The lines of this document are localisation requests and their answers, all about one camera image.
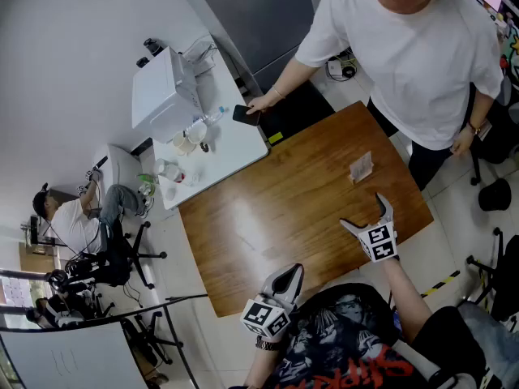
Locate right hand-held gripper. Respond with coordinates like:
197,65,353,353
339,192,400,264

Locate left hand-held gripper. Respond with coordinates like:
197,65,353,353
240,263,306,339

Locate clear plastic card holder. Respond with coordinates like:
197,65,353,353
348,150,375,186

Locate person's left forearm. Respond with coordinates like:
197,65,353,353
242,346,287,389

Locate person's right forearm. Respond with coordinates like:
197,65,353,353
382,256,434,344

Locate black beaded wristband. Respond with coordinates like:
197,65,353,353
255,335,285,353

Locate black printed t-shirt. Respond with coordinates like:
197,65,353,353
229,282,487,389

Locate black case yellow label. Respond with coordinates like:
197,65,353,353
257,79,337,148

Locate black office chair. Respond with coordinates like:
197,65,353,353
64,216,169,291
465,226,519,324
468,75,519,187

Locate white cup red label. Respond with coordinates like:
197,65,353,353
153,157,187,184

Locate black phone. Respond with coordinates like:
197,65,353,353
232,104,262,127

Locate blue jeans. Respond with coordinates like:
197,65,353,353
457,301,519,389

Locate cream mug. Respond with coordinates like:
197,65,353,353
172,130,198,156

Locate white mug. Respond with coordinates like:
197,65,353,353
187,121,209,146

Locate clear plastic bottle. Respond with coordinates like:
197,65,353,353
192,105,225,127

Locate white floor appliance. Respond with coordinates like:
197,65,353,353
92,143,144,204

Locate white box appliance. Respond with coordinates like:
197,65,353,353
131,45,204,144

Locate grey metal cabinet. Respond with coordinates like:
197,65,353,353
185,0,316,95

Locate white board panel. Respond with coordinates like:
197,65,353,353
0,321,149,389

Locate white router with cables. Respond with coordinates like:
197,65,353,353
324,53,358,83

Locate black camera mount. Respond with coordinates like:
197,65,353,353
143,37,164,58

